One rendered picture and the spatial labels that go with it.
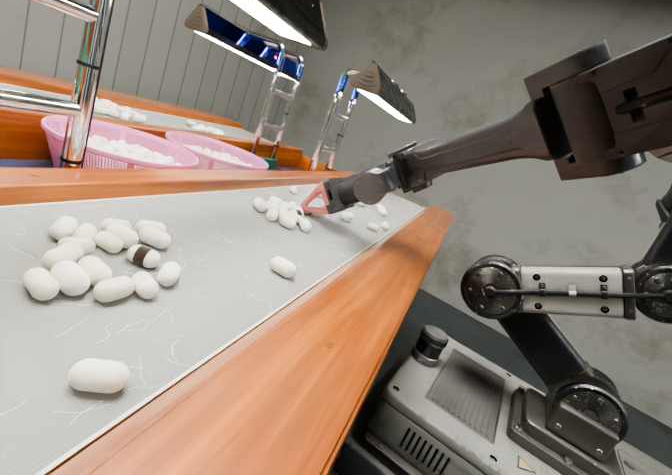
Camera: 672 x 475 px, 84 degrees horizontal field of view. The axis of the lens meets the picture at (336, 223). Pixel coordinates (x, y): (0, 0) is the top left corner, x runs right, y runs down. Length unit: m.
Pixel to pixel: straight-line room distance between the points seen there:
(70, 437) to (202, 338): 0.12
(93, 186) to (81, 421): 0.35
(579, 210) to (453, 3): 1.66
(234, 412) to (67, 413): 0.09
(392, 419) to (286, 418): 0.63
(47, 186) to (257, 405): 0.38
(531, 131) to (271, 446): 0.36
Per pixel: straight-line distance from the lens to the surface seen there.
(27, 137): 0.91
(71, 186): 0.56
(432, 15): 3.19
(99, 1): 0.60
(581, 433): 0.97
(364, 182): 0.64
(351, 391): 0.31
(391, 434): 0.90
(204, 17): 1.29
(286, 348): 0.32
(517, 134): 0.44
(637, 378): 3.05
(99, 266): 0.39
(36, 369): 0.32
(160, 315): 0.37
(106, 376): 0.29
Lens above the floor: 0.95
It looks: 15 degrees down
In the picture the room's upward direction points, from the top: 21 degrees clockwise
